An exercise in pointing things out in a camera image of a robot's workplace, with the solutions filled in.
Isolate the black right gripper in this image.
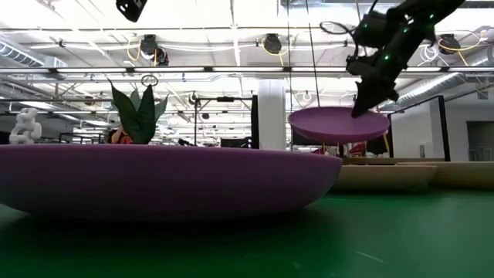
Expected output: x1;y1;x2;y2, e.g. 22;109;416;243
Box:
345;17;439;119

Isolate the purple plate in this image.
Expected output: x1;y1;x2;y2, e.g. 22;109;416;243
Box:
288;107;391;146
0;143;343;223

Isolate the black monitor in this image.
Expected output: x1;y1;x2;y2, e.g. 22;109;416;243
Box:
291;129;326;147

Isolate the white building column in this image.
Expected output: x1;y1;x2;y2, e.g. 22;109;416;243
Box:
257;79;287;151

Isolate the green snake plant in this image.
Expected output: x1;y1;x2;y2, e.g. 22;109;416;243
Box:
107;79;170;145

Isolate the silver ventilation duct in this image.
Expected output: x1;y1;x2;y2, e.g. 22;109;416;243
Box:
0;40;69;81
395;49;494;109

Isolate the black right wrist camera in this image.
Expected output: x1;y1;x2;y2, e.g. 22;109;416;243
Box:
353;10;389;49

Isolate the black frame wooden shelf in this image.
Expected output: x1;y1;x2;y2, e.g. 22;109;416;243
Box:
250;94;452;166

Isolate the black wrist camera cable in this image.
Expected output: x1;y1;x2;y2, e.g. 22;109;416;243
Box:
319;20;355;36

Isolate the thin black hanging cable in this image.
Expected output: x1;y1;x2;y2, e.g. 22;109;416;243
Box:
286;0;293;113

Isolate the black background rig frame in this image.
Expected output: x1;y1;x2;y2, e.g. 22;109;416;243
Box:
194;96;254;147

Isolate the long ceiling light rail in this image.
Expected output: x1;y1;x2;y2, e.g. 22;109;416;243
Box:
0;66;494;74

